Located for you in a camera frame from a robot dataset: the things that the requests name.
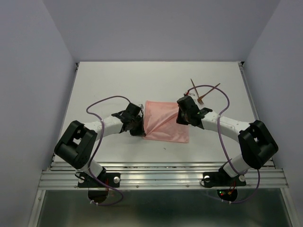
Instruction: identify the pink cloth napkin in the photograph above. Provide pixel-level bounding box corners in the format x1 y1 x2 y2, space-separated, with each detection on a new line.
143 101 189 143

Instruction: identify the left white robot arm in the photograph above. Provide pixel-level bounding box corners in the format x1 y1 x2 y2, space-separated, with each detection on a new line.
54 103 145 188

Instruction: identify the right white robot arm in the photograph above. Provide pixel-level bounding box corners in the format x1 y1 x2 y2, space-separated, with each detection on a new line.
176 96 278 188

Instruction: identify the brown wooden fork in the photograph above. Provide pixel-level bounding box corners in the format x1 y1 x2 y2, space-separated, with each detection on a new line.
197 83 221 105

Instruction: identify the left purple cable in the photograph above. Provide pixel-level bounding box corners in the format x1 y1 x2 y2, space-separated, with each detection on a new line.
86 95 124 206

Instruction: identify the purple cable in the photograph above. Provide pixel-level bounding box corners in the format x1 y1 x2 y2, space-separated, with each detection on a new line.
86 95 124 206
184 84 261 204

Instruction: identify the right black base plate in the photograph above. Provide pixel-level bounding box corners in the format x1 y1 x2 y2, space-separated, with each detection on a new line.
200 172 246 188

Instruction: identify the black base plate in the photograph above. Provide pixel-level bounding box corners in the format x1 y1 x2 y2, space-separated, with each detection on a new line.
75 172 121 188
200 172 246 188

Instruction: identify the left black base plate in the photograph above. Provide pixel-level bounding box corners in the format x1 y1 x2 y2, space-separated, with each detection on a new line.
75 172 121 188

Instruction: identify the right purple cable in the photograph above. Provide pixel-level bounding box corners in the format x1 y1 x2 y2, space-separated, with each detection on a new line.
184 84 261 204

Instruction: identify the aluminium rail frame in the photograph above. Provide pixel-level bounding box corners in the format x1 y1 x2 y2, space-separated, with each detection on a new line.
29 61 299 227

